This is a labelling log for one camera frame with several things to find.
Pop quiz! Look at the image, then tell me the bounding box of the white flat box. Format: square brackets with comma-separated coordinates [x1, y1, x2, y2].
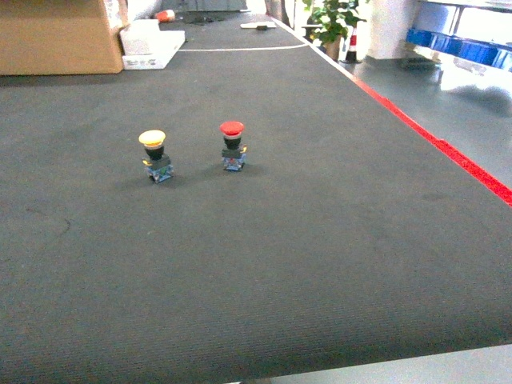
[119, 19, 186, 70]

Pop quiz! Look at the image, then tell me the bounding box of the potted green plant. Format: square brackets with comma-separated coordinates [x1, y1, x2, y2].
[302, 0, 367, 62]

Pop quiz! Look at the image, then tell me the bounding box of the yellow mushroom push button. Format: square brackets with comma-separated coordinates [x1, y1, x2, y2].
[138, 130, 174, 184]

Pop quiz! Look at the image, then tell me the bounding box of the steel flow rack shelf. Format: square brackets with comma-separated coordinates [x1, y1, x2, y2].
[403, 1, 511, 74]

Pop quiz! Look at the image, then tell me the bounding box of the red mushroom push button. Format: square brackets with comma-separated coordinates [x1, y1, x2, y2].
[219, 121, 247, 172]

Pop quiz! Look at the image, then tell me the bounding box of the red white traffic cone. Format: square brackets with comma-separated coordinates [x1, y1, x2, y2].
[340, 26, 361, 64]

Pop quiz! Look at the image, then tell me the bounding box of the large cardboard box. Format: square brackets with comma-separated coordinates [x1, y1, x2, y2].
[1, 1, 128, 76]

